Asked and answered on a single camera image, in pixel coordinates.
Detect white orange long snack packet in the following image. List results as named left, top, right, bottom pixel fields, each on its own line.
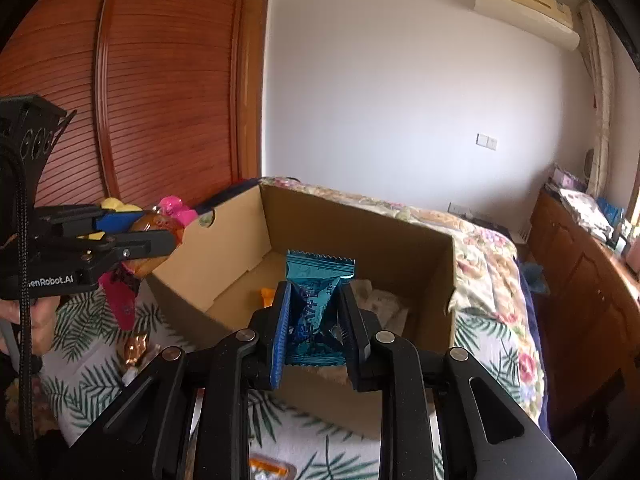
left=260, top=287, right=276, bottom=308

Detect pink chicken drumstick packet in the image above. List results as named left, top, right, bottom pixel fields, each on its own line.
left=99, top=195, right=198, bottom=330

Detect large white chicken-feet packet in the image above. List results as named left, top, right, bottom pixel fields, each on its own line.
left=350, top=280, right=409, bottom=335

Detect teal foil candy packet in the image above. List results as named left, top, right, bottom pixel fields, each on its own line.
left=286, top=250, right=356, bottom=367

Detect brown gold foil snack packet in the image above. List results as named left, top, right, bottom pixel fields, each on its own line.
left=118, top=333, right=149, bottom=386

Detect orange-striped silver snack packet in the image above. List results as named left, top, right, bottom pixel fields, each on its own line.
left=248, top=454, right=297, bottom=480

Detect person's left hand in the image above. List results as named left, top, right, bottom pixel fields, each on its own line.
left=0, top=294, right=62, bottom=359

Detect yellow Pikachu plush toy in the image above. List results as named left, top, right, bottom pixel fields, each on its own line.
left=80, top=197, right=141, bottom=240

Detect brown cardboard box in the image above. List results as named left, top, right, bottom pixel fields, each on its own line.
left=149, top=186, right=454, bottom=446

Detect leaf-print bed cover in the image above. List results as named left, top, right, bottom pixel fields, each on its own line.
left=39, top=278, right=501, bottom=480

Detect wooden louvered wardrobe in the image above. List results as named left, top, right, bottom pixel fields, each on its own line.
left=1, top=0, right=257, bottom=206

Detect wooden sideboard cabinet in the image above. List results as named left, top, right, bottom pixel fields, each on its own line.
left=528, top=190, right=639, bottom=422

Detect folded cloth pile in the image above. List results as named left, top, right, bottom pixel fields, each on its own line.
left=560, top=188, right=614, bottom=243

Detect patterned beige curtain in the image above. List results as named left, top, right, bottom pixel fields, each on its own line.
left=579, top=0, right=615, bottom=198

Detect white wall socket strip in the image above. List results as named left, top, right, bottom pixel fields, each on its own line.
left=447, top=203, right=475, bottom=221

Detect white wall switch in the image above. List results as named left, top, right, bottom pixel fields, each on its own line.
left=475, top=133, right=497, bottom=151

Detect white wall air conditioner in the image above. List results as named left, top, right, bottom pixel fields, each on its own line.
left=474, top=0, right=580, bottom=51

